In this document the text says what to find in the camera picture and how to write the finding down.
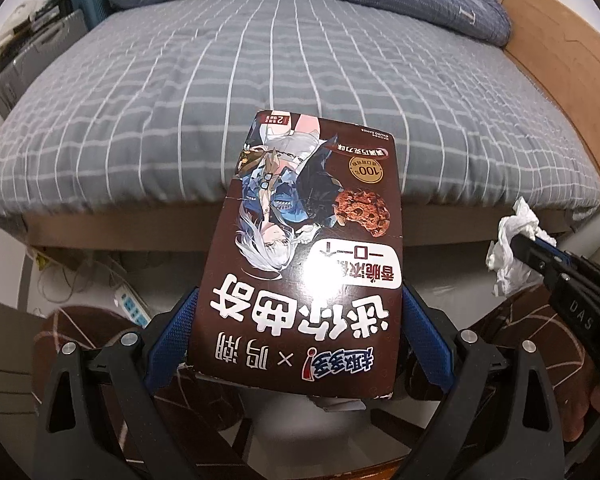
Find brown cookie box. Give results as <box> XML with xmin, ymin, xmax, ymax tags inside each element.
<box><xmin>185</xmin><ymin>109</ymin><xmax>406</xmax><ymax>401</ymax></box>

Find pile of small household items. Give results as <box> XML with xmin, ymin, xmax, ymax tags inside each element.
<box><xmin>0</xmin><ymin>0</ymin><xmax>106</xmax><ymax>56</ymax></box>

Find grey suitcase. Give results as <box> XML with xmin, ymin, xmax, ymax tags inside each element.
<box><xmin>0</xmin><ymin>10</ymin><xmax>88</xmax><ymax>121</ymax></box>

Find white power strip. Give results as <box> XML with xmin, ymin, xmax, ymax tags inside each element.
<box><xmin>111</xmin><ymin>284</ymin><xmax>153</xmax><ymax>332</ymax></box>

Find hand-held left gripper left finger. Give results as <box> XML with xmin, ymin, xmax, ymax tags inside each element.
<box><xmin>32</xmin><ymin>284</ymin><xmax>206</xmax><ymax>480</ymax></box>

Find wooden headboard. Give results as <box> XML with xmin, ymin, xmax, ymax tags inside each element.
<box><xmin>502</xmin><ymin>0</ymin><xmax>600</xmax><ymax>191</ymax></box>

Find white tissue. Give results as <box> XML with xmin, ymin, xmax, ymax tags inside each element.
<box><xmin>485</xmin><ymin>197</ymin><xmax>561</xmax><ymax>297</ymax></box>

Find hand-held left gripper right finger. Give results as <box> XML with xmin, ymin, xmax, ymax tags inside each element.
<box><xmin>402</xmin><ymin>282</ymin><xmax>566</xmax><ymax>480</ymax></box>

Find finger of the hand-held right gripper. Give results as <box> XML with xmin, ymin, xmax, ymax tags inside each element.
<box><xmin>510</xmin><ymin>234</ymin><xmax>600</xmax><ymax>361</ymax></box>
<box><xmin>532</xmin><ymin>239</ymin><xmax>600</xmax><ymax>306</ymax></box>

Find brown patterned pants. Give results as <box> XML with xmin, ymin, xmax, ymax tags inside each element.
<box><xmin>32</xmin><ymin>285</ymin><xmax>600</xmax><ymax>480</ymax></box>

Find teal suitcase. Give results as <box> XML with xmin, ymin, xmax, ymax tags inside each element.
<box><xmin>72</xmin><ymin>0</ymin><xmax>113</xmax><ymax>31</ymax></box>

